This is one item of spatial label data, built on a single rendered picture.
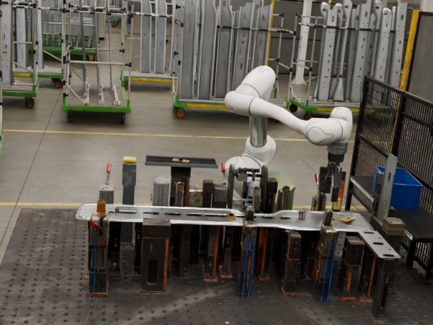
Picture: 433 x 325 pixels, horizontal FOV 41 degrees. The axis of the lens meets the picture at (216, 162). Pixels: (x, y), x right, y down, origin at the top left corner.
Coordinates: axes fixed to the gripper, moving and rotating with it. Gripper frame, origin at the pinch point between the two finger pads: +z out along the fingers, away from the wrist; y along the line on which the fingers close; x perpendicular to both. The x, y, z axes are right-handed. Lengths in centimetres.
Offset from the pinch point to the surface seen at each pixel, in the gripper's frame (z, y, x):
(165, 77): 97, -924, -56
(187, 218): 12, 6, -68
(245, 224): 8.2, 20.7, -43.3
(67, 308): 42, 34, -117
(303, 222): 12.8, 5.8, -13.1
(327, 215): 3.5, 18.5, -6.8
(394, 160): -18.5, 3.8, 26.6
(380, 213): 9.5, -1.0, 26.4
